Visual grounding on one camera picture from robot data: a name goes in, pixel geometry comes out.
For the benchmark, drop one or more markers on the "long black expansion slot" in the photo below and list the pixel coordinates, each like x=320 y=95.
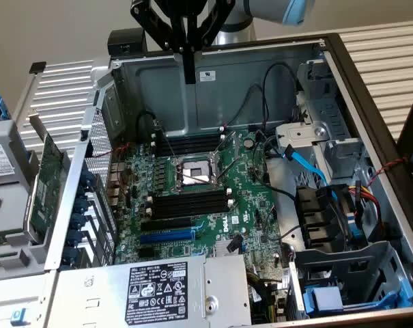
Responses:
x=167 y=225

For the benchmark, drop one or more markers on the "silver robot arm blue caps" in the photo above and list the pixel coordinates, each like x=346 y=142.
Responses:
x=260 y=8

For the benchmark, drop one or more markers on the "green Dell motherboard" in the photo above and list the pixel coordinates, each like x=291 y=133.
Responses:
x=254 y=191

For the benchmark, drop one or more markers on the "short black expansion slot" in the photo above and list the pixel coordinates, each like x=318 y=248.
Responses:
x=146 y=253

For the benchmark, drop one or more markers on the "blue plastic disk tray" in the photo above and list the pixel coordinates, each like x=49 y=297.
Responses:
x=325 y=299

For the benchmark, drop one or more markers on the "grey metal disk bay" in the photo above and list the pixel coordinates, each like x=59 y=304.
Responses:
x=346 y=263

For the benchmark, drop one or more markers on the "round coin battery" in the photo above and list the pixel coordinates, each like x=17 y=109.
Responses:
x=249 y=142

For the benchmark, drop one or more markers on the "silver metal drive cage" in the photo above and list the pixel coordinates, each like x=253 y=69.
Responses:
x=305 y=133

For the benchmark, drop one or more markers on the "grey parts rack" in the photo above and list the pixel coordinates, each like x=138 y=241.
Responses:
x=8 y=212

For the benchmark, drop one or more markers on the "silver power supply with label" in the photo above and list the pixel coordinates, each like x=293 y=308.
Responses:
x=100 y=294

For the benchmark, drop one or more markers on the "metal socket cover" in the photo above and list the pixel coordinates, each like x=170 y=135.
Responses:
x=231 y=143

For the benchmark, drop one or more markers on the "black RAM slot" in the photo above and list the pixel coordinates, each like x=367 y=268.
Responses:
x=189 y=195
x=189 y=140
x=189 y=134
x=189 y=207
x=189 y=145
x=189 y=151
x=189 y=201
x=189 y=214

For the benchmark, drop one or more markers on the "blue card retention clip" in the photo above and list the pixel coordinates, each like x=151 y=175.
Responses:
x=81 y=204
x=78 y=221
x=87 y=178
x=71 y=255
x=75 y=237

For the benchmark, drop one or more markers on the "green graphics card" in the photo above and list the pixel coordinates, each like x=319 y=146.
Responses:
x=45 y=177

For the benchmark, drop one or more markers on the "CPU socket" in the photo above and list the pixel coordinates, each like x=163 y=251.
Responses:
x=196 y=171

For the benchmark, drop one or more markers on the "small blue case latch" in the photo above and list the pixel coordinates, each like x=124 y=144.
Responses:
x=18 y=317

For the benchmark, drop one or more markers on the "blue expansion slot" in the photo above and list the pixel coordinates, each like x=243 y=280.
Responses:
x=167 y=236

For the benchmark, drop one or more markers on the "thin metal locking lever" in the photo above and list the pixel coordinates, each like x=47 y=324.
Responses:
x=169 y=145
x=230 y=169

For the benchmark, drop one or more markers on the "small silver heatsink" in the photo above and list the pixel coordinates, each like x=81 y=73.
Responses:
x=221 y=249

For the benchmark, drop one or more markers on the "small black end cap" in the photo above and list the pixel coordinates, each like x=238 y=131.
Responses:
x=37 y=67

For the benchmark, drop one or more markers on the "open metal PC case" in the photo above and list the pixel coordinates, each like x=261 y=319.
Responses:
x=226 y=102

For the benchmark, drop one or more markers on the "black box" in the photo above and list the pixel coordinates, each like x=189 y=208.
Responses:
x=126 y=41

